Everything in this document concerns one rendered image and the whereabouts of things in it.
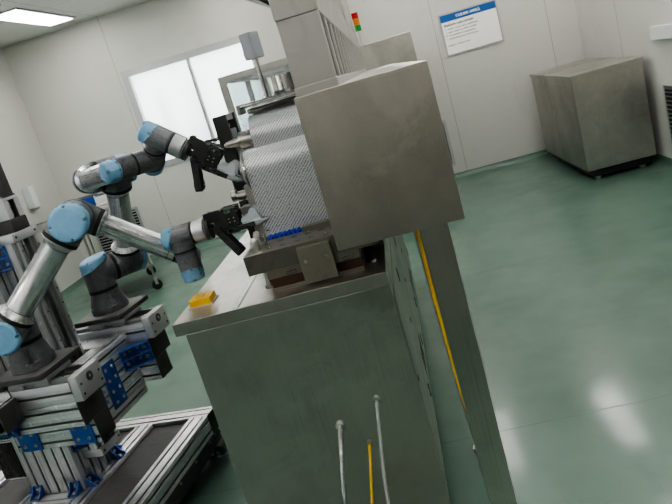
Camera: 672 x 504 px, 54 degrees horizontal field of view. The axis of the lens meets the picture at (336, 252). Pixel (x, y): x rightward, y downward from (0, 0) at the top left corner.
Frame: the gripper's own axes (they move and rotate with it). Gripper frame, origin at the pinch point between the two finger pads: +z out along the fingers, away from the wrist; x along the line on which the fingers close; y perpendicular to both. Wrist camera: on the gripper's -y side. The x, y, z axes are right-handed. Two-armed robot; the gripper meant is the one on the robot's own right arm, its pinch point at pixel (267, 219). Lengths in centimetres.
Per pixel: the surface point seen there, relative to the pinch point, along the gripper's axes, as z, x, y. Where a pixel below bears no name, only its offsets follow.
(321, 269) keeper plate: 15.7, -22.0, -14.8
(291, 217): 7.7, -0.2, -1.5
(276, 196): 5.0, -0.3, 6.3
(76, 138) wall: -312, 556, 53
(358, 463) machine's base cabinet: 10, -26, -77
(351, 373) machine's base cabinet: 16, -26, -47
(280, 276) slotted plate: 2.6, -18.9, -14.5
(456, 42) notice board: 135, 555, 36
